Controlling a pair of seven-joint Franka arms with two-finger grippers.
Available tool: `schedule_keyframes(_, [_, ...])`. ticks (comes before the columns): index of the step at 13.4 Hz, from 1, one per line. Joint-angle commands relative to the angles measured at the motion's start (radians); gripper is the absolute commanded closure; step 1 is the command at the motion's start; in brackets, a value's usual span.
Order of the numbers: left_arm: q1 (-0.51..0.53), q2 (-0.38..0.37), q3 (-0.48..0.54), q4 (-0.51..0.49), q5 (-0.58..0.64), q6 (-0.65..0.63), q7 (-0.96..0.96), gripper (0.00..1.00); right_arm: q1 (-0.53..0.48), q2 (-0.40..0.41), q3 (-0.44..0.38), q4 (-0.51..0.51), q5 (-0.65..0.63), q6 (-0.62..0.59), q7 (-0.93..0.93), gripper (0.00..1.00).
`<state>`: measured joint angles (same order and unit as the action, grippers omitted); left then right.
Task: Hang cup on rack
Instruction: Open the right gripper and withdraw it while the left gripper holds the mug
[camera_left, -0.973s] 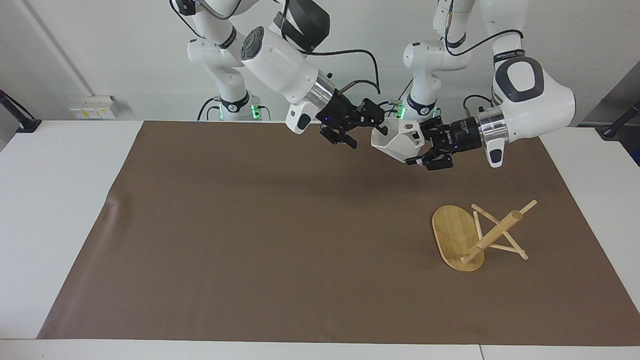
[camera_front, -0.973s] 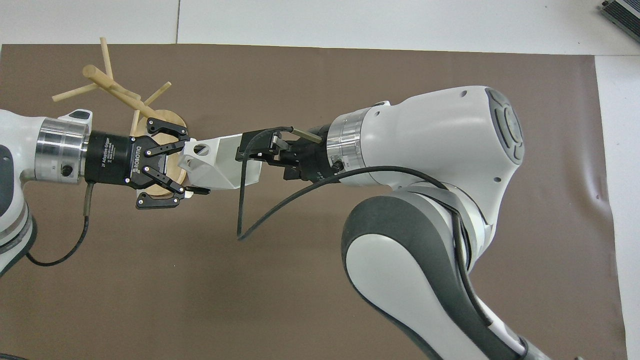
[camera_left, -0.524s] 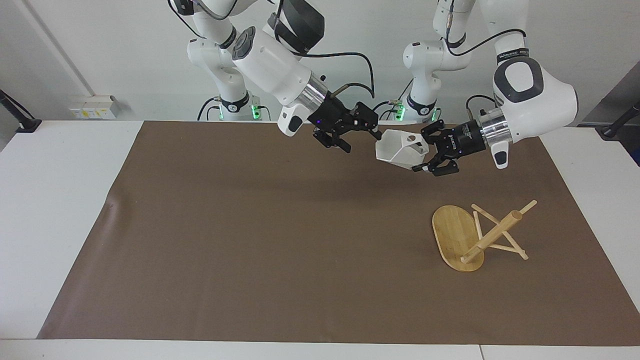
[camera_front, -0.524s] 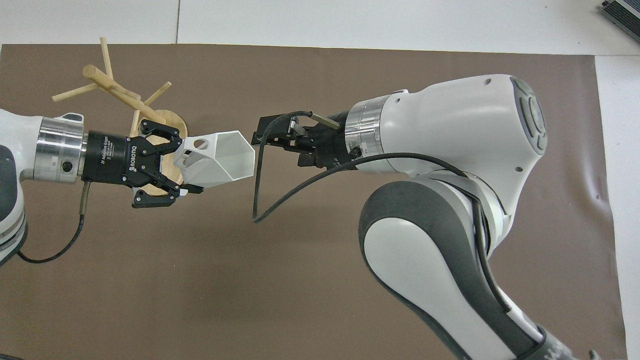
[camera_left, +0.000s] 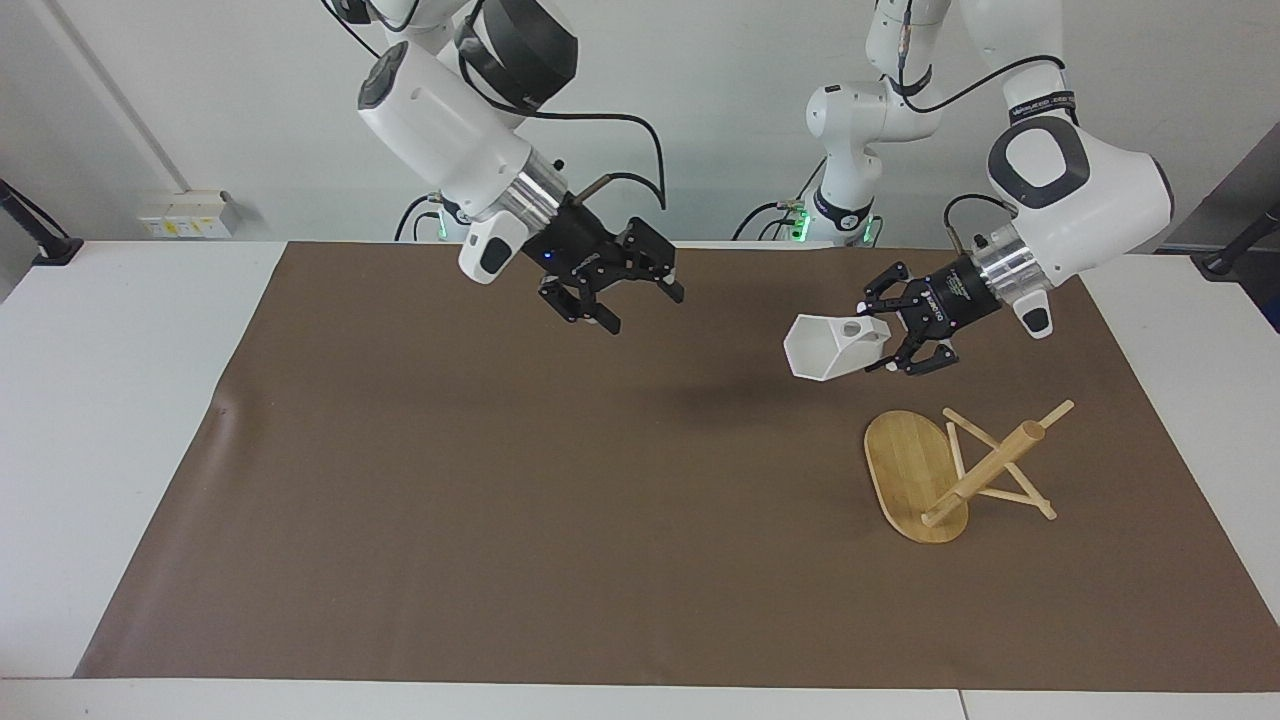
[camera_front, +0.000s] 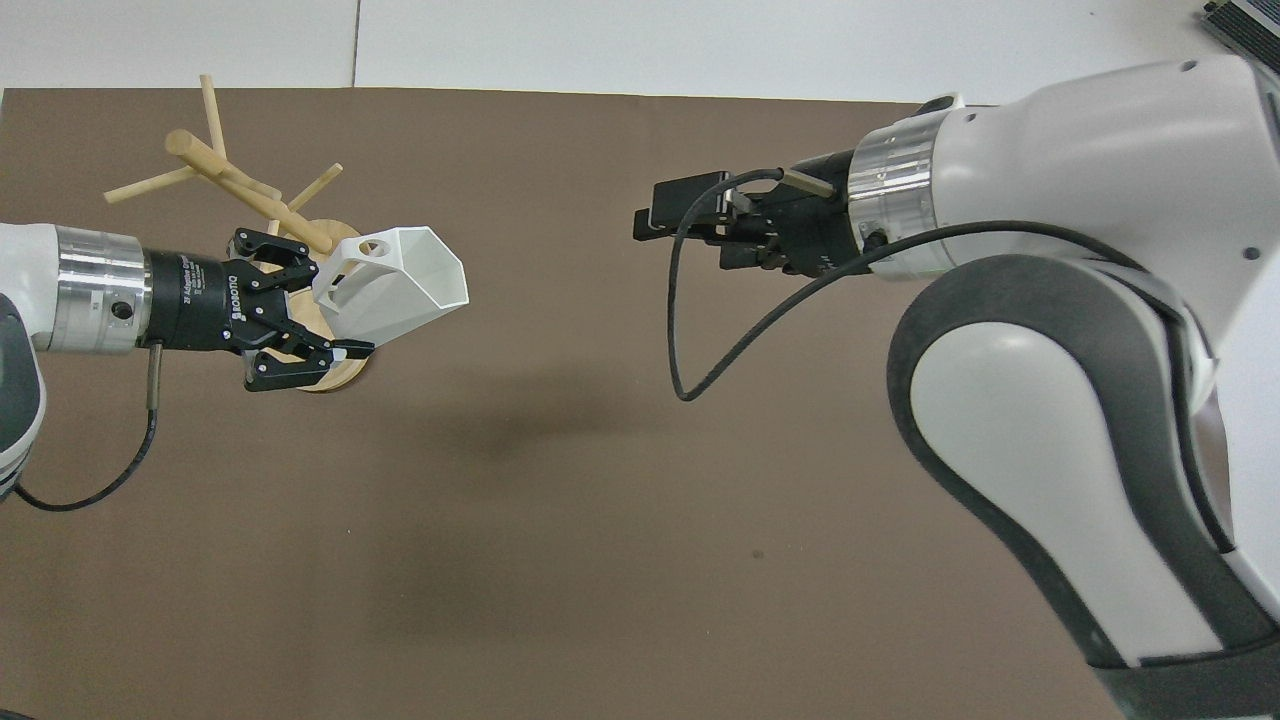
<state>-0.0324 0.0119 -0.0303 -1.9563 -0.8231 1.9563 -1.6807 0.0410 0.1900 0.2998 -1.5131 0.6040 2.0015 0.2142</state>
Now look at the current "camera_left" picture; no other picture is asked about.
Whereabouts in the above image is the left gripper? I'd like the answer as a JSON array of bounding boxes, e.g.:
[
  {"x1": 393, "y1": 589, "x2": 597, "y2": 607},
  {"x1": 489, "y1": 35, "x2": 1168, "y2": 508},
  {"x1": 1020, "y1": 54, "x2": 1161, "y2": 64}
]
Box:
[{"x1": 857, "y1": 254, "x2": 1003, "y2": 379}]

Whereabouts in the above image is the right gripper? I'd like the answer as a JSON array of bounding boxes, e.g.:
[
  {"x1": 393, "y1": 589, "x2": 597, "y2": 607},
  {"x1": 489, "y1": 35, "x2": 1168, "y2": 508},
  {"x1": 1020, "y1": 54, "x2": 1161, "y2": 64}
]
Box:
[{"x1": 521, "y1": 194, "x2": 687, "y2": 337}]

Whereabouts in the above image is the white cup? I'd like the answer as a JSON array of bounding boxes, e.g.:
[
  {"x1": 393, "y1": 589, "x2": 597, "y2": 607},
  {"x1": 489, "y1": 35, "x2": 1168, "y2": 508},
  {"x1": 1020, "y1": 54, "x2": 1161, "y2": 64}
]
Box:
[{"x1": 782, "y1": 312, "x2": 892, "y2": 385}]

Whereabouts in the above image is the wooden cup rack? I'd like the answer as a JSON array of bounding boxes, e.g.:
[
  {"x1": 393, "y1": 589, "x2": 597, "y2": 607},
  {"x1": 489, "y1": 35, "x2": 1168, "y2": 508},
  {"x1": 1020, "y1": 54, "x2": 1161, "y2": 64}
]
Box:
[{"x1": 862, "y1": 399, "x2": 1077, "y2": 545}]

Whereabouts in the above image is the black stand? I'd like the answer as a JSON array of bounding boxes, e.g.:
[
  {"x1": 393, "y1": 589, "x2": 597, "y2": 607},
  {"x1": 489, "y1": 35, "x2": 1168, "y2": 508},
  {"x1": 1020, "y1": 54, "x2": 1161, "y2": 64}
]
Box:
[
  {"x1": 1193, "y1": 203, "x2": 1280, "y2": 280},
  {"x1": 0, "y1": 178, "x2": 85, "y2": 268}
]

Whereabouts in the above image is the black cable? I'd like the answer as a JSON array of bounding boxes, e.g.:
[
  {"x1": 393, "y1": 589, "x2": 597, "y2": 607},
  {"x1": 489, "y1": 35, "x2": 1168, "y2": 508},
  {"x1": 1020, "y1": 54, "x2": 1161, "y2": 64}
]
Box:
[
  {"x1": 943, "y1": 193, "x2": 1021, "y2": 254},
  {"x1": 512, "y1": 106, "x2": 670, "y2": 214},
  {"x1": 892, "y1": 0, "x2": 1069, "y2": 114},
  {"x1": 732, "y1": 200, "x2": 801, "y2": 243},
  {"x1": 394, "y1": 194, "x2": 443, "y2": 244}
]

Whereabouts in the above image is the white wall socket box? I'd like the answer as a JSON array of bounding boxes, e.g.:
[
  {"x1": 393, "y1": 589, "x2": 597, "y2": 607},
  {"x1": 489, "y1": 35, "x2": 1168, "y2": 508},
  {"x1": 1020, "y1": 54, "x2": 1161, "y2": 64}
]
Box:
[{"x1": 136, "y1": 189, "x2": 239, "y2": 240}]

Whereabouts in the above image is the white wall cable duct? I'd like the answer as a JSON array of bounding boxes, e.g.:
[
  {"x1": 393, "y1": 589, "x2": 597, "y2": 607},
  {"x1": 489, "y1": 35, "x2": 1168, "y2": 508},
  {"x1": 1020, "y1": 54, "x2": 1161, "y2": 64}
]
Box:
[{"x1": 45, "y1": 0, "x2": 193, "y2": 195}]

